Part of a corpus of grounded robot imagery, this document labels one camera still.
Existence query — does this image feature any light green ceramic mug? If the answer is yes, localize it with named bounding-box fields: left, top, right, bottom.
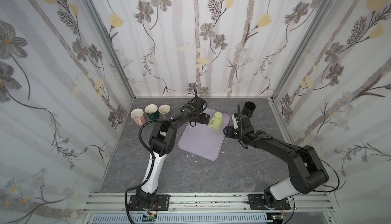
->
left=208, top=112, right=224, bottom=129

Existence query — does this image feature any black ceramic mug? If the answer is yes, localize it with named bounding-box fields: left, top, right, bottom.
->
left=241, top=101, right=256, bottom=118

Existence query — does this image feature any grey ceramic mug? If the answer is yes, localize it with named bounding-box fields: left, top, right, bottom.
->
left=158, top=104, right=171, bottom=120

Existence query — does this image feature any dark green ceramic mug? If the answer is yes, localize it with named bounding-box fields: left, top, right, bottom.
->
left=145, top=104, right=160, bottom=121

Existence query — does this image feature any pink ceramic mug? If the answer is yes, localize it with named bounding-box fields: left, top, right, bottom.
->
left=130, top=108, right=147, bottom=127

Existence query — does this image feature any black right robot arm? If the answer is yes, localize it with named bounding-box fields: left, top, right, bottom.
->
left=223, top=126, right=329, bottom=207

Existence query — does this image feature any lavender plastic tray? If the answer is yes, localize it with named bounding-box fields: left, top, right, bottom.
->
left=178, top=112, right=231, bottom=161

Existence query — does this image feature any small circuit board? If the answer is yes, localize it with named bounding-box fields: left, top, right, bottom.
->
left=142, top=212, right=157, bottom=222

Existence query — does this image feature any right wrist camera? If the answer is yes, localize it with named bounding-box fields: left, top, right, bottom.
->
left=232, top=113, right=241, bottom=129

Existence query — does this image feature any left black corrugated cable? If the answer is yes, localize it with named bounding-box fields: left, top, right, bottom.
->
left=124, top=118, right=175, bottom=224

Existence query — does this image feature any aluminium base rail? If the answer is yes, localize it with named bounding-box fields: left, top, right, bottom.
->
left=82, top=192, right=335, bottom=214

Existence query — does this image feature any white slotted cable duct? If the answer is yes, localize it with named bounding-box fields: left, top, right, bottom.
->
left=91, top=213, right=273, bottom=224

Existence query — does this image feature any aluminium right corner post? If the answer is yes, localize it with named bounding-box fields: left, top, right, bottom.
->
left=271, top=0, right=335, bottom=101

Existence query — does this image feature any aluminium corner post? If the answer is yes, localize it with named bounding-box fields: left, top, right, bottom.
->
left=81, top=0, right=136, bottom=100
left=271, top=0, right=335, bottom=101

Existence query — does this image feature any aluminium left corner post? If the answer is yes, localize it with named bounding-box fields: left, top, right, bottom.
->
left=81, top=0, right=136, bottom=100

